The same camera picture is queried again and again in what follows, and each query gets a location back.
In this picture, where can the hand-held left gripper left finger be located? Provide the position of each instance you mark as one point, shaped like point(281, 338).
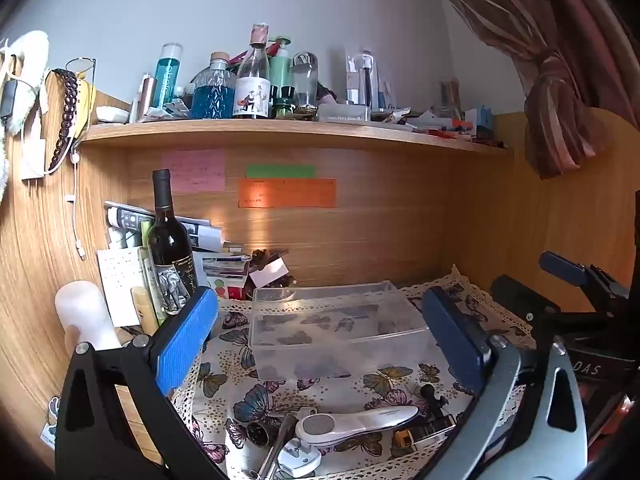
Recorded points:
point(184, 342)

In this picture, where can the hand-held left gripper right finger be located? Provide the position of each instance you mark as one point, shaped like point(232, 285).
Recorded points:
point(452, 342)

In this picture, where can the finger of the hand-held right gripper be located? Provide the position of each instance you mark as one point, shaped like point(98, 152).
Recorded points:
point(564, 268)

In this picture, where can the cream cosmetic tube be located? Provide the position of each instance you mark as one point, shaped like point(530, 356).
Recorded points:
point(144, 310)

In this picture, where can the black knob stamp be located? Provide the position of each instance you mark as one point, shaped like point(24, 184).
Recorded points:
point(432, 397)

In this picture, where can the red white small box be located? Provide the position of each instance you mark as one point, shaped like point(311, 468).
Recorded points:
point(227, 280)

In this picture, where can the white printed paper sheet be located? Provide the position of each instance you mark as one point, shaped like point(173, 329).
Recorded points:
point(117, 285)

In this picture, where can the dark wine bottle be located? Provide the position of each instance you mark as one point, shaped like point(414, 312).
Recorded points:
point(170, 255)

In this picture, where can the rolled black white magazine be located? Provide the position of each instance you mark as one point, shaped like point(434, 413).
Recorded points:
point(195, 232)

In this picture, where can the white pink card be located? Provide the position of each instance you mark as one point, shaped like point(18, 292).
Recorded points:
point(270, 272)

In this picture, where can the clear plastic storage box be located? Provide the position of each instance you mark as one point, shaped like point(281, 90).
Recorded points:
point(335, 330)

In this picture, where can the dark dried flowers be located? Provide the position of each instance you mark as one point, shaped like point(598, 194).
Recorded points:
point(265, 256)

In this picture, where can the small black cylinder cap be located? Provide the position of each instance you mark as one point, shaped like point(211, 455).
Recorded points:
point(261, 433)

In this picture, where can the butterfly print table cloth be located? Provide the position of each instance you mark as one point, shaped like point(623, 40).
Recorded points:
point(330, 400)

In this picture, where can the metal hand tool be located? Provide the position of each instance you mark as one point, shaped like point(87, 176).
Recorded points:
point(277, 442)

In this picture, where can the cartoon sticker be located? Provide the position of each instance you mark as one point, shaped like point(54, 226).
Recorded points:
point(51, 417)

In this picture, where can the white plug adapter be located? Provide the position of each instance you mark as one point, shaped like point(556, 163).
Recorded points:
point(297, 457)

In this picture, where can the pink sticky note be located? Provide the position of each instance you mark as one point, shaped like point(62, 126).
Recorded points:
point(194, 171)

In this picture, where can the orange sticky note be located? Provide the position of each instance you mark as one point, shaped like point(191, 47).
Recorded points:
point(287, 193)

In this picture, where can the green sticky note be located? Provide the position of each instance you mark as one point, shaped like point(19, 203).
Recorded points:
point(281, 171)

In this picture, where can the brown patterned curtain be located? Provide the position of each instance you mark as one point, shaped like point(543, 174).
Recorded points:
point(540, 50)

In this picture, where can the copper cosmetic tube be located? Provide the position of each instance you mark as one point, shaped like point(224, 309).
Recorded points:
point(147, 97)

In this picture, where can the blue liquid bottle cork stopper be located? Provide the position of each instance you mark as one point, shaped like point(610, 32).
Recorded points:
point(214, 92)

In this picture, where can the grey flat box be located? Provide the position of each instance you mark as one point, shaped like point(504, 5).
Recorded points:
point(344, 112)

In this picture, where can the dark green ink bottle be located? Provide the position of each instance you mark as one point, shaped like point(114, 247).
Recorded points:
point(284, 105)

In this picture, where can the yellow hanging item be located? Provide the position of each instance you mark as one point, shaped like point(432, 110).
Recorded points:
point(86, 102)

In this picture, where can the teal tall bottle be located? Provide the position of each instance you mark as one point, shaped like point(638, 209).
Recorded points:
point(166, 77)

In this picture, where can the clear glass bottle illustrated label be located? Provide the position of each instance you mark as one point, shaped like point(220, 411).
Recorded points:
point(252, 85)

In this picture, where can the clear acrylic organizer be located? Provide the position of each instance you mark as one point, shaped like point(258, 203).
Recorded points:
point(362, 80)

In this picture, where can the clear glass jar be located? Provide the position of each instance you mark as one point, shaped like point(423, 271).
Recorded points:
point(305, 82)

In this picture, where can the green pump bottle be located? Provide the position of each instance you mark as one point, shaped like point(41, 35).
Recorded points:
point(281, 70)

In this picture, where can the white fluffy plush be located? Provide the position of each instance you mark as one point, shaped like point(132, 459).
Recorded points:
point(27, 60)

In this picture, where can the wooden wall shelf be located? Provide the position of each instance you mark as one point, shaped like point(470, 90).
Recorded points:
point(280, 132)

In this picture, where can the white wall charger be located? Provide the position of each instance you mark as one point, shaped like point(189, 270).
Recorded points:
point(32, 155)

